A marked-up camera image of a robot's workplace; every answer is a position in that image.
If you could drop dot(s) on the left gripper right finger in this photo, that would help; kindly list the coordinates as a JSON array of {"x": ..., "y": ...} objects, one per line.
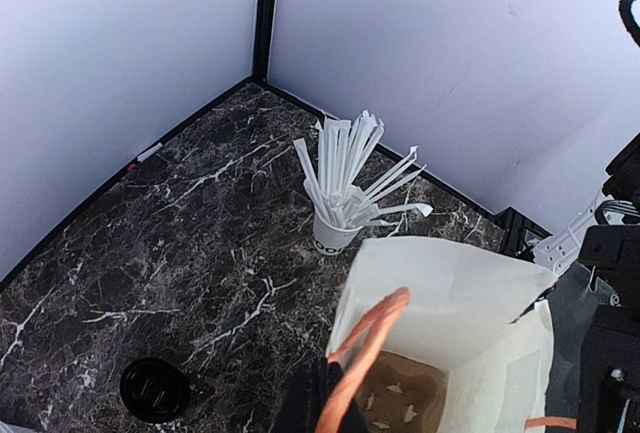
[{"x": 353, "y": 421}]

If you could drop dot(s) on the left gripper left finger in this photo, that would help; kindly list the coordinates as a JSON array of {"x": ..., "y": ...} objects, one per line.
[{"x": 305, "y": 398}]

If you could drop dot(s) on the brown cardboard cup carrier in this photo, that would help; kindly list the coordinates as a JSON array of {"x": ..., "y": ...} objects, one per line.
[{"x": 402, "y": 395}]

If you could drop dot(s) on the white paper takeout bag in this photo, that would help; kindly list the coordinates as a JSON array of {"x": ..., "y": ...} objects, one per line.
[{"x": 476, "y": 315}]

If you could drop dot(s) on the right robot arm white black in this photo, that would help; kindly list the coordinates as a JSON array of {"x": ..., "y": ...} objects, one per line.
[{"x": 596, "y": 302}]

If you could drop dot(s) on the white cup holding straws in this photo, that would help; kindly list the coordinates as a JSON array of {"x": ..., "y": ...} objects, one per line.
[{"x": 330, "y": 240}]

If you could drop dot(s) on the stack of black cup lids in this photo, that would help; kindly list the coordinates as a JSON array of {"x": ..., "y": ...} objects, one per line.
[{"x": 154, "y": 391}]

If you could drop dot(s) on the bundle of white wrapped straws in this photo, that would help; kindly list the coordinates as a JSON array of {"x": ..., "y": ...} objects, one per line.
[{"x": 343, "y": 149}]

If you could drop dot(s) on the right black frame post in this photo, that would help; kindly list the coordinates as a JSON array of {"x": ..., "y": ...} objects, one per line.
[{"x": 265, "y": 11}]

